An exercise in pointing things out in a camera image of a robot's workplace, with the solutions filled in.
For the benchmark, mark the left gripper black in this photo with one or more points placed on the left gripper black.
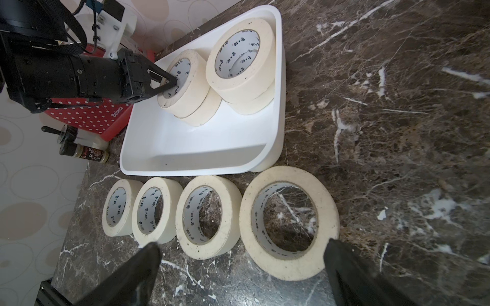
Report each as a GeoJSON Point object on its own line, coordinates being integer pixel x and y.
{"type": "Point", "coordinates": [34, 77]}

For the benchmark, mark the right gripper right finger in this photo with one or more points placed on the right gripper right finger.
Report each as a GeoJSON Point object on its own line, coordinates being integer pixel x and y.
{"type": "Point", "coordinates": [354, 283]}

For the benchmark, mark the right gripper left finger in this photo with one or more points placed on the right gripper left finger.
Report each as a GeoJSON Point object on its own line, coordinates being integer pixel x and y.
{"type": "Point", "coordinates": [132, 283]}

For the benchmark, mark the masking tape roll one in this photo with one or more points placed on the masking tape roll one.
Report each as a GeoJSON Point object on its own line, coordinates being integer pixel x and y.
{"type": "Point", "coordinates": [192, 87]}

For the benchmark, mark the masking tape roll four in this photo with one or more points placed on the masking tape roll four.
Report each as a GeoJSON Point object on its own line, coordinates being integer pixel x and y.
{"type": "Point", "coordinates": [279, 263]}

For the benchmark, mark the masking tape roll six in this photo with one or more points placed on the masking tape roll six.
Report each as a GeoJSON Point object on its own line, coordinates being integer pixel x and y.
{"type": "Point", "coordinates": [188, 229]}

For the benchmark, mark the masking tape roll three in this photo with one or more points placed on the masking tape roll three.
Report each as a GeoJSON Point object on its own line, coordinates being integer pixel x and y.
{"type": "Point", "coordinates": [118, 208]}

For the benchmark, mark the masking tape roll two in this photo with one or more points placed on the masking tape roll two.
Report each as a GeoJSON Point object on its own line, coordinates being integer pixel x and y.
{"type": "Point", "coordinates": [242, 64]}

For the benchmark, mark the masking tape roll five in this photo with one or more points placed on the masking tape roll five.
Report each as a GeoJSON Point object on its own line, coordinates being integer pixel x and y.
{"type": "Point", "coordinates": [154, 212]}

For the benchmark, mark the masking tape roll seven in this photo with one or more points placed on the masking tape roll seven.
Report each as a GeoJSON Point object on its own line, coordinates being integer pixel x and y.
{"type": "Point", "coordinates": [255, 105]}

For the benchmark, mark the masking tape roll eight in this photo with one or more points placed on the masking tape roll eight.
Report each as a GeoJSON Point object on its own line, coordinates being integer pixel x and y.
{"type": "Point", "coordinates": [206, 111]}

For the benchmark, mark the red polka dot toaster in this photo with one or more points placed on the red polka dot toaster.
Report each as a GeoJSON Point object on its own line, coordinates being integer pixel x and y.
{"type": "Point", "coordinates": [105, 119]}

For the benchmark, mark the small dark sauce bottle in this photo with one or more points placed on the small dark sauce bottle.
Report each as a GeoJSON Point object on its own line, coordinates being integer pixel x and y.
{"type": "Point", "coordinates": [83, 152]}

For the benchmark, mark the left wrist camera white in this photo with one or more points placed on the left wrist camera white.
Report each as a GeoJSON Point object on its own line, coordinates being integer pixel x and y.
{"type": "Point", "coordinates": [115, 27]}

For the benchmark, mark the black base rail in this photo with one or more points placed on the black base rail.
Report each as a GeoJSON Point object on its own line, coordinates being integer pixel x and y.
{"type": "Point", "coordinates": [49, 296]}

